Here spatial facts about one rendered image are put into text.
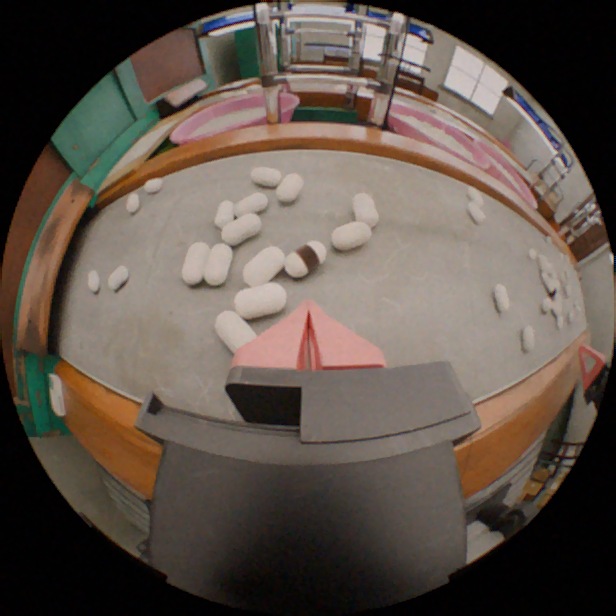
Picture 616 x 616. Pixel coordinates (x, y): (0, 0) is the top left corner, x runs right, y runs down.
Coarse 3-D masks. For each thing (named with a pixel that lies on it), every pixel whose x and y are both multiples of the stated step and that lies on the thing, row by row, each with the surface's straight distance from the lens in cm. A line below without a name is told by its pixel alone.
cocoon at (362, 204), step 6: (354, 198) 19; (360, 198) 18; (366, 198) 18; (354, 204) 18; (360, 204) 18; (366, 204) 18; (372, 204) 18; (354, 210) 18; (360, 210) 17; (366, 210) 17; (372, 210) 17; (360, 216) 17; (366, 216) 17; (372, 216) 17; (378, 216) 18; (366, 222) 17; (372, 222) 17
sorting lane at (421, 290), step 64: (192, 192) 27; (256, 192) 22; (320, 192) 21; (384, 192) 23; (448, 192) 31; (128, 256) 28; (384, 256) 18; (448, 256) 22; (512, 256) 36; (64, 320) 47; (128, 320) 23; (192, 320) 17; (256, 320) 15; (384, 320) 15; (448, 320) 19; (512, 320) 29; (576, 320) 89; (128, 384) 23; (192, 384) 17; (512, 384) 28
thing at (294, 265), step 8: (320, 248) 14; (288, 256) 14; (296, 256) 14; (320, 256) 14; (288, 264) 14; (296, 264) 14; (304, 264) 14; (288, 272) 14; (296, 272) 14; (304, 272) 14
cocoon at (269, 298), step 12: (252, 288) 14; (264, 288) 13; (276, 288) 13; (240, 300) 13; (252, 300) 13; (264, 300) 13; (276, 300) 13; (240, 312) 13; (252, 312) 13; (264, 312) 13
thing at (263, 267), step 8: (272, 248) 15; (256, 256) 15; (264, 256) 14; (272, 256) 14; (280, 256) 14; (248, 264) 14; (256, 264) 14; (264, 264) 14; (272, 264) 14; (280, 264) 14; (248, 272) 14; (256, 272) 14; (264, 272) 14; (272, 272) 14; (248, 280) 14; (256, 280) 14; (264, 280) 14
